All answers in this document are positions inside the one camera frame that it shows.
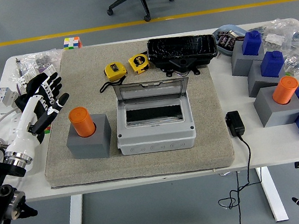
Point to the smoky transparent box lid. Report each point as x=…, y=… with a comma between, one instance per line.
x=152, y=90

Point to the blue bottle-shaped block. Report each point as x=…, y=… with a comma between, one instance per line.
x=251, y=43
x=271, y=64

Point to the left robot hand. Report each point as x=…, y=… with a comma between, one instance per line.
x=22, y=135

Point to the grey-brown foam mat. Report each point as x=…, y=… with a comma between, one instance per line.
x=84, y=62

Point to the black plastic tray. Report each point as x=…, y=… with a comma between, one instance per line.
x=182, y=49

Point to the grey plastic junction box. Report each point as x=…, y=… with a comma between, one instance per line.
x=156, y=141

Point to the clear bag of screws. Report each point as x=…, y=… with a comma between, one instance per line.
x=47, y=58

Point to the dark snack packets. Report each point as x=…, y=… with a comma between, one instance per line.
x=225, y=40

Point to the black power adapter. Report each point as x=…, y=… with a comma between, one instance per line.
x=235, y=123

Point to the multicoloured puzzle cube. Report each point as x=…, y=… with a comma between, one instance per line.
x=72, y=43
x=47, y=129

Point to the grey holder block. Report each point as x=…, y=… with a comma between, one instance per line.
x=238, y=63
x=272, y=114
x=255, y=83
x=90, y=149

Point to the light blue bowl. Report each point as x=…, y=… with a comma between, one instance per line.
x=226, y=51

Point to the orange cylinder battery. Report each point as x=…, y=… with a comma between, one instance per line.
x=81, y=121
x=285, y=90

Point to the white terminal module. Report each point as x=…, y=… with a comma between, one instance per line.
x=26, y=77

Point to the slim metal screwdriver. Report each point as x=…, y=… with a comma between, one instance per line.
x=18, y=66

